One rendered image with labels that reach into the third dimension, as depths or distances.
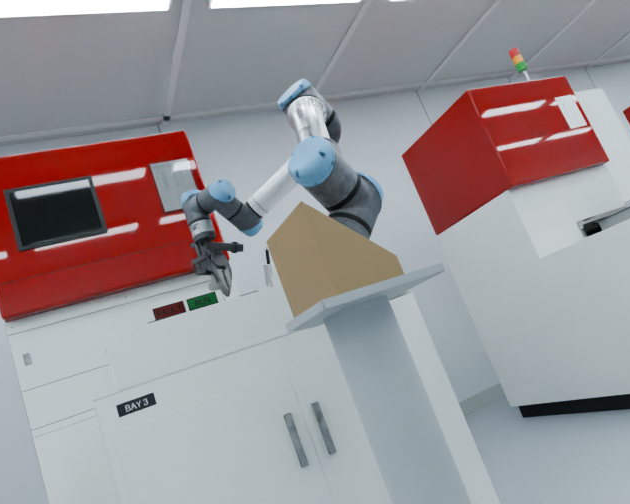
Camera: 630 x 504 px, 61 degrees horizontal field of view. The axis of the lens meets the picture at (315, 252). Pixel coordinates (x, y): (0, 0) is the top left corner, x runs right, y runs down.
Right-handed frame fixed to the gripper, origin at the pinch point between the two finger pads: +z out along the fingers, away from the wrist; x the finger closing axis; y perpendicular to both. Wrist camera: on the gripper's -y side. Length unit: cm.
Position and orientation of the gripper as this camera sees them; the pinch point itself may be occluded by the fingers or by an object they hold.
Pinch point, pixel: (228, 291)
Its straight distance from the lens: 169.0
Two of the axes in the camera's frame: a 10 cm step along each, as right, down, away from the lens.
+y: -8.0, 4.0, 4.4
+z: 3.5, 9.2, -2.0
